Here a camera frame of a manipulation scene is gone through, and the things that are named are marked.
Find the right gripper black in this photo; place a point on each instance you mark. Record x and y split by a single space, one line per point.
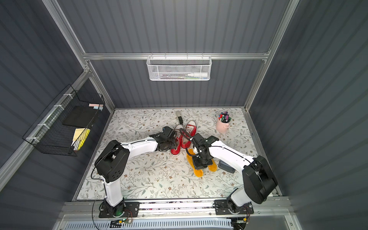
201 162

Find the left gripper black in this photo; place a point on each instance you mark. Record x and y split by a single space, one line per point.
171 138

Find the red canvas sneaker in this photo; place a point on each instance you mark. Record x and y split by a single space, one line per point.
178 138
187 133

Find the yellow fleece insole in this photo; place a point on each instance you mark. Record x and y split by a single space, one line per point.
213 167

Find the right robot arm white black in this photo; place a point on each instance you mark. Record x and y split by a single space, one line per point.
258 178

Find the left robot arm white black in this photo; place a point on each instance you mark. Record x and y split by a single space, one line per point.
111 163

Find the pink pen cup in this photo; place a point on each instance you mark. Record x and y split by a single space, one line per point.
222 127

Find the grey rectangular box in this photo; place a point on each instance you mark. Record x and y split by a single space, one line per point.
222 165

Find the pink sticky notes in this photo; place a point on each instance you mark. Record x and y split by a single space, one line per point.
96 106

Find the yellow notepad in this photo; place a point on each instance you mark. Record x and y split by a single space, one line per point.
79 138

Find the black notebook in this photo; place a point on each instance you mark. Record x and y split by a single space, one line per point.
81 117

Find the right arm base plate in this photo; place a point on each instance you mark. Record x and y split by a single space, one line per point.
221 207

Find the white wire mesh basket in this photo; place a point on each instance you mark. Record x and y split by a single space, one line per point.
188 68

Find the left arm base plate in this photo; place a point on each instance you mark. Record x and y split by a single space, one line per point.
121 210

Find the aluminium mounting rail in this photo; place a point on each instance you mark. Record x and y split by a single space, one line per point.
177 208

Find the black wire wall basket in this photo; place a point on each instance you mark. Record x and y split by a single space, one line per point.
66 127

